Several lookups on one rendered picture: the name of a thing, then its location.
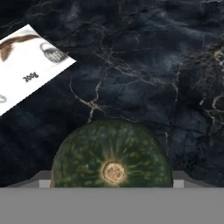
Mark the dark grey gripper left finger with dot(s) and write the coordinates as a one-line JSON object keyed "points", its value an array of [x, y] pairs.
{"points": [[43, 179]]}

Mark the white printed box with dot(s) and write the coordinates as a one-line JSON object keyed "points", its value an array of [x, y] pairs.
{"points": [[24, 67]]}

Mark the dark green squash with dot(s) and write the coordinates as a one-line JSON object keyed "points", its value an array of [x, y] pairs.
{"points": [[110, 154]]}

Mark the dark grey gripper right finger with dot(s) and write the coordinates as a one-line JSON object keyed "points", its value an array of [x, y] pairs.
{"points": [[179, 179]]}

